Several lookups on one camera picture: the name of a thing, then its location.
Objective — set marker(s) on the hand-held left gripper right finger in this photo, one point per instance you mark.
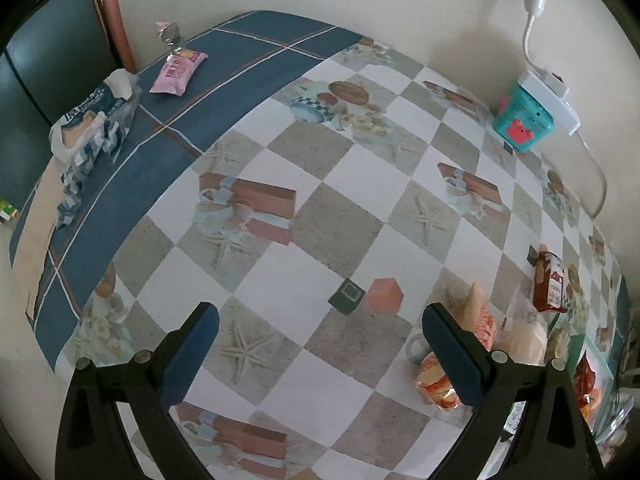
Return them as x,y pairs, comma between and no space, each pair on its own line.
452,360

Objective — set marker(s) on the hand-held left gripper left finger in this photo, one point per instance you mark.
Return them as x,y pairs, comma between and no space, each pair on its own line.
192,355

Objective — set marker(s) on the orange chips packet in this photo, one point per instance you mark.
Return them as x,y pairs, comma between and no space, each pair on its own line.
482,320

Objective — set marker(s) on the round bun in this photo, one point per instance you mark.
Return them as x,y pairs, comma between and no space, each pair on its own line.
525,342

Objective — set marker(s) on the round cake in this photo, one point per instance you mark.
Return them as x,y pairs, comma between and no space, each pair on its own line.
562,340

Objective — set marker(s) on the small red drink carton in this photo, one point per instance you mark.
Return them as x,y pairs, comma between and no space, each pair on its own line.
550,285

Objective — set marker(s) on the white tray with teal rim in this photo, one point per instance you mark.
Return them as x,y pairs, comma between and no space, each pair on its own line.
575,347

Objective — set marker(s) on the red snack packet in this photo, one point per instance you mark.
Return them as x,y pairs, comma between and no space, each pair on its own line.
585,380

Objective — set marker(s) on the small green box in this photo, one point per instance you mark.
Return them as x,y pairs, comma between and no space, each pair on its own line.
7,211

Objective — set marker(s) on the blue white bread bag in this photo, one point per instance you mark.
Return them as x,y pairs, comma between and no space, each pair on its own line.
90,130

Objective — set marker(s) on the teal toy box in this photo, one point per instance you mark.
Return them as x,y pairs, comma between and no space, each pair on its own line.
520,115

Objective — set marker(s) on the small pink candy packet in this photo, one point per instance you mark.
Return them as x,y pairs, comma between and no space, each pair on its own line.
177,71

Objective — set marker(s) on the white power strip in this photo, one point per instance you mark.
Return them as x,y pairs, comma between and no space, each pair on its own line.
550,92

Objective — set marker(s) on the clear candy wrapper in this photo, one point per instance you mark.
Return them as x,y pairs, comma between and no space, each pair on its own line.
170,37

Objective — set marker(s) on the dark chair with wooden frame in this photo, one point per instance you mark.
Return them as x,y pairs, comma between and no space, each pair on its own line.
55,60

